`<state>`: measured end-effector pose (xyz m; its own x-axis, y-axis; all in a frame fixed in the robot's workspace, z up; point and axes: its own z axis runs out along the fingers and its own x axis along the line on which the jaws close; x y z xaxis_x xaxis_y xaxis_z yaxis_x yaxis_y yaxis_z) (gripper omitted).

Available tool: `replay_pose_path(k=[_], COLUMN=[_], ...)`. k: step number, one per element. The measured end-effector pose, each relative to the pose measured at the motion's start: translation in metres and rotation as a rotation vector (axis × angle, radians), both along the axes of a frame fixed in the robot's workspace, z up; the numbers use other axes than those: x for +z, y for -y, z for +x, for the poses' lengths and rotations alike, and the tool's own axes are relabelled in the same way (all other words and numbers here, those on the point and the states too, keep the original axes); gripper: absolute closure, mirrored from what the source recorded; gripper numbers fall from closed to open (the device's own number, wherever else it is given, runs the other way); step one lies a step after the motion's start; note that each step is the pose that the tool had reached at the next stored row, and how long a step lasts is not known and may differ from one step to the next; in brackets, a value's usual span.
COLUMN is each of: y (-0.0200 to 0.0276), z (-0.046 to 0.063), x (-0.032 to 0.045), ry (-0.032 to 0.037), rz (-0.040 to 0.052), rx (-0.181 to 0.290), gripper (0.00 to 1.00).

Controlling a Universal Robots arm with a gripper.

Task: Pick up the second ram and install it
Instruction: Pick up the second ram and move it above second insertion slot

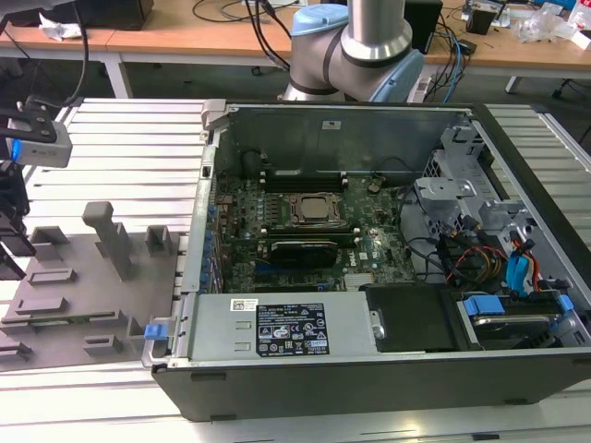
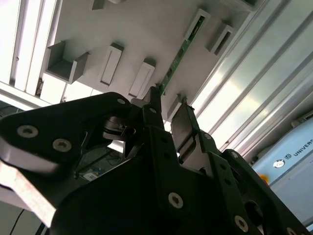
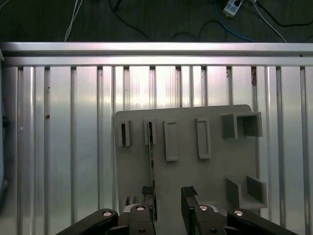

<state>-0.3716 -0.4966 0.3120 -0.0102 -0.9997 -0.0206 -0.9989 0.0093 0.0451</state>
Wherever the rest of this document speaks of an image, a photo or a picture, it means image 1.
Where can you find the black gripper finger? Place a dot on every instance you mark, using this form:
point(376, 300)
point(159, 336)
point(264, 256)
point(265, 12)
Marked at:
point(11, 267)
point(20, 242)

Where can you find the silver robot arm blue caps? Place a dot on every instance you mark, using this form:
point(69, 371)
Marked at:
point(365, 37)

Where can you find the black RAM slot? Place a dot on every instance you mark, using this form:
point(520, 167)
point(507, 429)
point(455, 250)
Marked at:
point(347, 239)
point(305, 187)
point(305, 177)
point(309, 229)

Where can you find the grey parts rack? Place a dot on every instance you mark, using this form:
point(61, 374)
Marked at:
point(92, 295)

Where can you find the blue plastic latch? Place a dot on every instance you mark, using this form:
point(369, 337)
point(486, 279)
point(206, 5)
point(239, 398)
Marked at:
point(154, 332)

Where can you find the crumpled white paper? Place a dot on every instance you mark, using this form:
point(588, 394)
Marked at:
point(60, 30)

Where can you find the large black box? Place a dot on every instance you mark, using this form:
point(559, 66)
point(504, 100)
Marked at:
point(115, 18)

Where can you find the grey power supply unit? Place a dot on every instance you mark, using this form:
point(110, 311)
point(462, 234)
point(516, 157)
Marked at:
point(217, 327)

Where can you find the wooden desk white legs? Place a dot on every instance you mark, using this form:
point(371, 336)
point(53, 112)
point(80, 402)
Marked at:
point(161, 39)

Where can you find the black graphics card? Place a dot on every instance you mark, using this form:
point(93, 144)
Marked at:
point(305, 254)

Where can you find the CPU with metal top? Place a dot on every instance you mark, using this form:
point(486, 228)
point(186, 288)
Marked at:
point(316, 207)

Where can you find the white sticker with black mark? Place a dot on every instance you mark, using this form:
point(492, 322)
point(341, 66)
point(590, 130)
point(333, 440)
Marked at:
point(331, 124)

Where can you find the silver chipset heatsink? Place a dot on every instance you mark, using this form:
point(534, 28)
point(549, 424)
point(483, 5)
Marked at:
point(359, 283)

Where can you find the round coin battery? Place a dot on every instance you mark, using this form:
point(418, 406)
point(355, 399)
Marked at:
point(374, 188)

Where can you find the green motherboard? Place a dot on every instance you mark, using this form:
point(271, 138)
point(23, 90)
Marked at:
point(383, 217)

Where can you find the black open PC case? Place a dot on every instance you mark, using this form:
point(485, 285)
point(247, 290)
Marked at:
point(369, 387)

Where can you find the white power strip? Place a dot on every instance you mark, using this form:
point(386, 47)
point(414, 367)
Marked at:
point(421, 87)

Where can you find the silver metal drive cage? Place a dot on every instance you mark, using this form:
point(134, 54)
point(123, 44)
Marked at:
point(443, 189)

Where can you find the tall black box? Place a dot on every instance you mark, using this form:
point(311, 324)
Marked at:
point(427, 27)

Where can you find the blue disk carrier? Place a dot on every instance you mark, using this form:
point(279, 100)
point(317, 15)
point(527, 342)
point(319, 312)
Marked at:
point(482, 307)

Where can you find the silver hard disk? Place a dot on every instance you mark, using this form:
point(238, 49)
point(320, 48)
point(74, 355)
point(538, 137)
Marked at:
point(508, 325)

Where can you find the small black device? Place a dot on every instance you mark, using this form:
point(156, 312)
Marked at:
point(480, 20)

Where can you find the clear plastic bags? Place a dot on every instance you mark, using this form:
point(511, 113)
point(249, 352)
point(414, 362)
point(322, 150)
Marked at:
point(545, 23)

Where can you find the red white carton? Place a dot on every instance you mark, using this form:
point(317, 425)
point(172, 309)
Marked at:
point(582, 39)

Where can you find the white grey wrist camera box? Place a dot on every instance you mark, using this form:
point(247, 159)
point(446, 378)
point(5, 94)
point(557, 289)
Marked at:
point(51, 147)

